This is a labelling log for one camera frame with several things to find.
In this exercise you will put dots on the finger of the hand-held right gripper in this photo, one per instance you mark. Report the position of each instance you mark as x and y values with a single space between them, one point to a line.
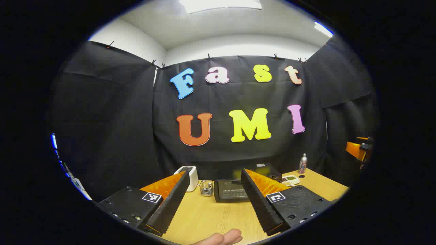
356 149

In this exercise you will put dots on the small ceiling light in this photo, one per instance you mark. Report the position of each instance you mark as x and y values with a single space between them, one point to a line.
323 29

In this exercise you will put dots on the black backdrop cloth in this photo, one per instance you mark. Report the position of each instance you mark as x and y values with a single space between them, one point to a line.
238 95

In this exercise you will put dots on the black electric oven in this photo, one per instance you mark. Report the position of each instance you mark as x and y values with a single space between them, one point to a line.
231 192

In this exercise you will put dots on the white toaster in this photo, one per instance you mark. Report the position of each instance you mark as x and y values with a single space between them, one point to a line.
192 177

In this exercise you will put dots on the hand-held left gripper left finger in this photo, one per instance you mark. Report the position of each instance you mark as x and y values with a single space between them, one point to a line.
170 207

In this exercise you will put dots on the white divided snack plate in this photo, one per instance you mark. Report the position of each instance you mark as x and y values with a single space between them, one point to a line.
291 180

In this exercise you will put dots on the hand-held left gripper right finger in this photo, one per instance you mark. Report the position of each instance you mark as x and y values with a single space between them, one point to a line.
259 204

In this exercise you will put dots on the silver printed bottle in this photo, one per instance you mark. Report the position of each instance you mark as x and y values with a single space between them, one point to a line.
303 165

